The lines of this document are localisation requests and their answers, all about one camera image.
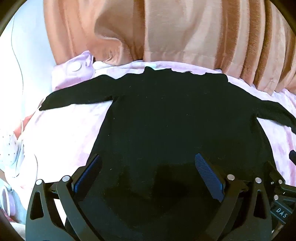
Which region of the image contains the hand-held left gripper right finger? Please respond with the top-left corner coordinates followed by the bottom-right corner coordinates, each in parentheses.
top-left (194, 152), bottom-right (273, 241)

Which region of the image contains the white cable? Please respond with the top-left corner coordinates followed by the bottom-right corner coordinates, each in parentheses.
top-left (11, 14), bottom-right (40, 179)

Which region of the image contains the pink pouch with white button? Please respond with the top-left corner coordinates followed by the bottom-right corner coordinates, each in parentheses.
top-left (51, 50), bottom-right (97, 91)

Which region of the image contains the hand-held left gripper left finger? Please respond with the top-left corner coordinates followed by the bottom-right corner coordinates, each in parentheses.
top-left (25, 153), bottom-right (103, 241)

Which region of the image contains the pink blanket with white bows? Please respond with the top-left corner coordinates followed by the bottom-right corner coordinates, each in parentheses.
top-left (0, 59), bottom-right (296, 232)

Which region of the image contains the white dotted object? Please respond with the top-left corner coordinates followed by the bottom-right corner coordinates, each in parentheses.
top-left (0, 128), bottom-right (25, 174)

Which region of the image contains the black sweater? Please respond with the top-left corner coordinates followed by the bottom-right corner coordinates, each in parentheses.
top-left (38, 66), bottom-right (296, 241)

